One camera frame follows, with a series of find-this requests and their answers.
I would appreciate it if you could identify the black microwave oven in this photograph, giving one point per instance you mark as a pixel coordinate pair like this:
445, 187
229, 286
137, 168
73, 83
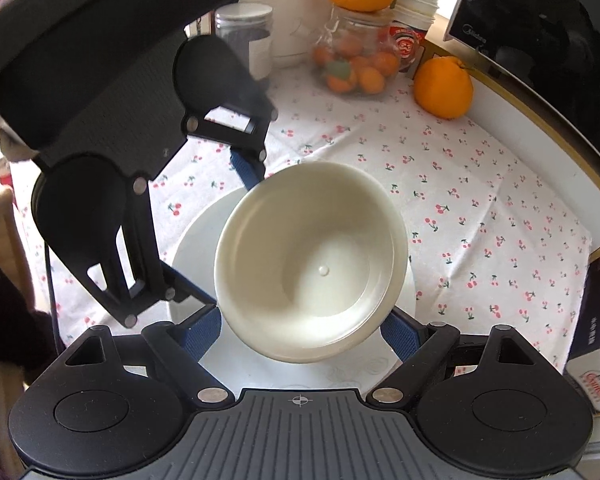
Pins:
545, 25

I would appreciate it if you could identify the white plate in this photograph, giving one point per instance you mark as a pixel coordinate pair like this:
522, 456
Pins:
195, 245

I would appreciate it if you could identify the white air fryer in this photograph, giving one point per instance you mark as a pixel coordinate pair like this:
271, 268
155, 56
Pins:
300, 10

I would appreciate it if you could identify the cherry print tablecloth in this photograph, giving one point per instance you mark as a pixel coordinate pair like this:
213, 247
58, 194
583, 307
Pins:
480, 210

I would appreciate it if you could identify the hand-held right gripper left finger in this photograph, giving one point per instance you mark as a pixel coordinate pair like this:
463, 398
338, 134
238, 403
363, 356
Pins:
202, 332

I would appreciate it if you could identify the glass jar of small oranges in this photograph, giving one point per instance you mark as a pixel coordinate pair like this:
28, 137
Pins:
360, 60

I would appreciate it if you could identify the stack of red-print paper cups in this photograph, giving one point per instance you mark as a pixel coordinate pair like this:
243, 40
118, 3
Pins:
407, 45

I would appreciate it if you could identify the navy and white carton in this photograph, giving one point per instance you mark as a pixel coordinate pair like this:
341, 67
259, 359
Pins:
592, 360

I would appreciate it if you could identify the wooden-edged white shelf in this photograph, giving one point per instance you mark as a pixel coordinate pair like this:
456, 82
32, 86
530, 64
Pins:
570, 185

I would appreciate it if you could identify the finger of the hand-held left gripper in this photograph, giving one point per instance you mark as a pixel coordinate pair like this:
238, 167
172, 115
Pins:
245, 170
150, 240

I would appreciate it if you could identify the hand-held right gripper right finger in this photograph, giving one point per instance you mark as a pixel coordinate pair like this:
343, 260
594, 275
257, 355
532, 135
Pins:
397, 337

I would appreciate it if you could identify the plastic jar with dark contents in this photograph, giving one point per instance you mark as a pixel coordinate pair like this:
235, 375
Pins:
235, 40

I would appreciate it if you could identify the dark maroon clothing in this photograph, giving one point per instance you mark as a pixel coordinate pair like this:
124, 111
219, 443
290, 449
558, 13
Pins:
10, 310

